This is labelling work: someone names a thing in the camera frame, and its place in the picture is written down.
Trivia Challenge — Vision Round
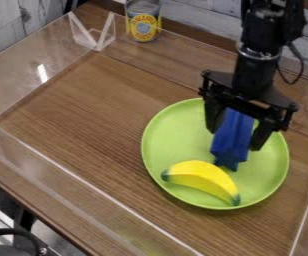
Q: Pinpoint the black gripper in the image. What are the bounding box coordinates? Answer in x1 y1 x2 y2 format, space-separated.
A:
198 47 298 151

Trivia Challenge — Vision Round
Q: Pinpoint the blue cross-shaped block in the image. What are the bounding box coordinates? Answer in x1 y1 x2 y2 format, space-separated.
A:
210 109 254 171

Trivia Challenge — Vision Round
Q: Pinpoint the green plate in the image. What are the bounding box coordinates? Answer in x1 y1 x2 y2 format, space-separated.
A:
141 98 290 210

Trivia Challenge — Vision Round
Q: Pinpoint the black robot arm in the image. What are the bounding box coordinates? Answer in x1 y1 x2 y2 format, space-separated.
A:
200 0 306 151

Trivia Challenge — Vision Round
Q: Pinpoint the yellow toy banana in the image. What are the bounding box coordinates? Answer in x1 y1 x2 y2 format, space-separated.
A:
161 160 241 206

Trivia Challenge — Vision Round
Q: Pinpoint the yellow labelled tin can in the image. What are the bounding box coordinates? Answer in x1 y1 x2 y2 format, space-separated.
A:
125 0 161 43

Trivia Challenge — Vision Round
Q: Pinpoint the black metal table leg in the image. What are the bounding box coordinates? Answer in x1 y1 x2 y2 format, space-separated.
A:
14 208 37 249

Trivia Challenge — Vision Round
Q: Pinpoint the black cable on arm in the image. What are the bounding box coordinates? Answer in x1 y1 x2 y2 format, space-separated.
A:
276 41 306 85

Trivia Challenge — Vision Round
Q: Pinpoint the clear acrylic corner bracket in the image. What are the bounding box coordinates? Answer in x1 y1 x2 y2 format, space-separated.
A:
69 12 117 52

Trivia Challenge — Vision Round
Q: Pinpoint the clear acrylic front wall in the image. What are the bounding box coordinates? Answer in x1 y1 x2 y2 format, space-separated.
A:
0 128 204 256

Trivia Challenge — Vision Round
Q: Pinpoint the black cable lower left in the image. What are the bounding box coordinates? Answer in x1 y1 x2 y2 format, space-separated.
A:
0 227 42 256

